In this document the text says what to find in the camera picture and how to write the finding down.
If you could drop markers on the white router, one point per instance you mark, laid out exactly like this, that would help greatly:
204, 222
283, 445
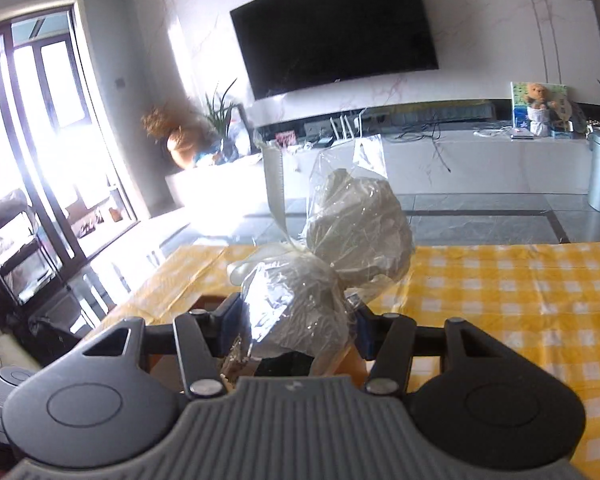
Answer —
337, 141

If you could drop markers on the black bag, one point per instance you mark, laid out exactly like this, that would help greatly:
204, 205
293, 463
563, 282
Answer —
55, 335

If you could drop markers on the brown acorn-shaped vase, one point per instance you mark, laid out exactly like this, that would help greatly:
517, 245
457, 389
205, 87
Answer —
182, 147

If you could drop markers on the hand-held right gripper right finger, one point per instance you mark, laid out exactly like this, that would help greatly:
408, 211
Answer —
365, 335

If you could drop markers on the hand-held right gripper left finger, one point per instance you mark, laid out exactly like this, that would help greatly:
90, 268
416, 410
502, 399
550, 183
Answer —
230, 320

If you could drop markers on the black television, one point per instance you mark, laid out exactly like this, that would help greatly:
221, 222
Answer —
330, 25

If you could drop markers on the yellow checked tablecloth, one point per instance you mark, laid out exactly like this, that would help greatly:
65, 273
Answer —
505, 300

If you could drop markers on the orange cardboard box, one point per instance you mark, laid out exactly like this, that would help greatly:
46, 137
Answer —
352, 364

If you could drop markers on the white plush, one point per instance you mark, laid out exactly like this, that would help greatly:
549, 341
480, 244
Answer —
360, 230

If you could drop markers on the green plant in glass vase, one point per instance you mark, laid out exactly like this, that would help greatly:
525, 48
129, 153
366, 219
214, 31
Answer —
220, 110

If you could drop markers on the round hand fan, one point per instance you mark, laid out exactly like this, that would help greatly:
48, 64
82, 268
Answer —
565, 117

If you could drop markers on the white TV cabinet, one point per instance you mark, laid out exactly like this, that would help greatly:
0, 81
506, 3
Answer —
480, 160

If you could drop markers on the dark framed glass door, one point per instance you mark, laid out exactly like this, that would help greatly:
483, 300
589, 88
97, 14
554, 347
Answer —
77, 110

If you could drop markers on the green picture board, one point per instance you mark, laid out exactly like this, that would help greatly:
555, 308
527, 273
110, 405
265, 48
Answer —
517, 100

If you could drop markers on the grey round device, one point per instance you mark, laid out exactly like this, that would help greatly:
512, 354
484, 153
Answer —
5, 380

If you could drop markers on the brown teddy bear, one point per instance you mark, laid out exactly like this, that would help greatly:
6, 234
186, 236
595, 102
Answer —
536, 92

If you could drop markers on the dried flowers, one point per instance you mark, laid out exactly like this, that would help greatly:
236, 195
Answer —
157, 120

